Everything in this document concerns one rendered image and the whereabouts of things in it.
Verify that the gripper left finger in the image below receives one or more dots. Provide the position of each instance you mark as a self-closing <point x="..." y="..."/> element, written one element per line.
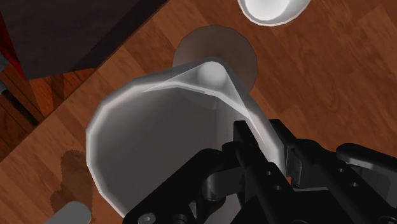
<point x="186" y="186"/>

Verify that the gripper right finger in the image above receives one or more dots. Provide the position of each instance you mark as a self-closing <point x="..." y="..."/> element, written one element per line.
<point x="322" y="167"/>

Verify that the white cup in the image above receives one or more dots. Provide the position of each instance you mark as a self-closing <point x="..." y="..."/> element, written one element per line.
<point x="149" y="139"/>

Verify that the grey rounded object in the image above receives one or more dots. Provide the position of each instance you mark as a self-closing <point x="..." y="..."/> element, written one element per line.
<point x="73" y="214"/>

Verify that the white bowl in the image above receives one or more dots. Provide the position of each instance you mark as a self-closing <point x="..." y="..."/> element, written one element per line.
<point x="270" y="11"/>

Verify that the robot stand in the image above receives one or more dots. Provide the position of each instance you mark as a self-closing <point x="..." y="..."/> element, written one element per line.
<point x="71" y="31"/>

